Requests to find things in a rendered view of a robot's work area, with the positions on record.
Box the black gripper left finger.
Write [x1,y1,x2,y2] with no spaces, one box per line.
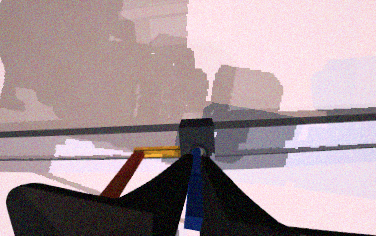
[6,154,193,236]

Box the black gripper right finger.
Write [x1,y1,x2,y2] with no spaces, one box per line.
[200,156,376,236]

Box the blue pin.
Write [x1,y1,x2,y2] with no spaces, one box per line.
[184,148,203,231]

